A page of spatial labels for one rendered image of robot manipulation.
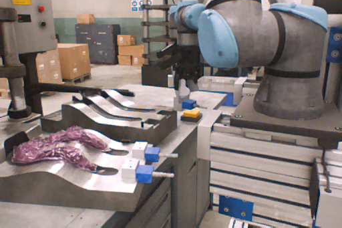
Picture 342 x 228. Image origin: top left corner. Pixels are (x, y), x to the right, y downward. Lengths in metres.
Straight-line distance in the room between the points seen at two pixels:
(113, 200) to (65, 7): 8.84
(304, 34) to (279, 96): 0.13
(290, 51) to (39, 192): 0.66
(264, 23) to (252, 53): 0.06
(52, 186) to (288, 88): 0.59
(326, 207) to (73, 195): 0.54
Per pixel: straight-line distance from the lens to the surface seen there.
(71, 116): 1.12
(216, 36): 0.54
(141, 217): 1.03
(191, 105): 1.02
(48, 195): 0.77
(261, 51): 0.58
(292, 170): 0.69
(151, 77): 5.16
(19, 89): 1.48
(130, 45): 7.79
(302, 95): 0.64
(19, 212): 0.80
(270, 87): 0.64
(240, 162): 0.70
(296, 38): 0.61
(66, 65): 5.63
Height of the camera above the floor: 1.24
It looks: 16 degrees down
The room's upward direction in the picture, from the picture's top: straight up
